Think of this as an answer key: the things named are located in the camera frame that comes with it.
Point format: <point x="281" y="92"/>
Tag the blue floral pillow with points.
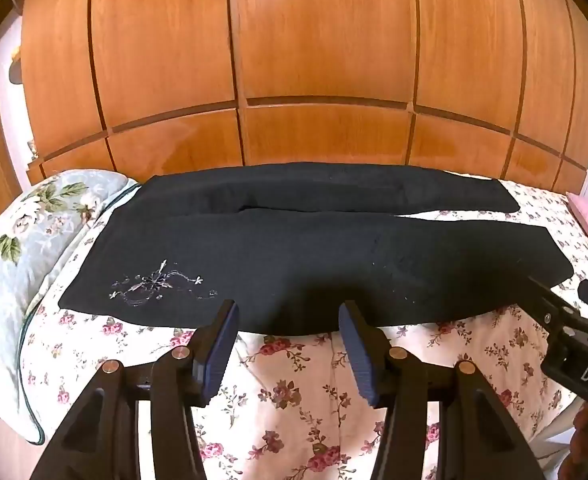
<point x="18" y="270"/>

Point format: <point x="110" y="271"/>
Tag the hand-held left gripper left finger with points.
<point x="219" y="355"/>

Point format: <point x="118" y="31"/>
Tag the floral pink rose bedsheet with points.
<point x="294" y="410"/>

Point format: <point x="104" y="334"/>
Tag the black embroidered pants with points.
<point x="284" y="255"/>

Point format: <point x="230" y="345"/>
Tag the person's right hand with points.
<point x="580" y="440"/>

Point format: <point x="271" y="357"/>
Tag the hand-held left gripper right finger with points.
<point x="356" y="355"/>

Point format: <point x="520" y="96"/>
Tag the wooden wardrobe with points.
<point x="324" y="60"/>

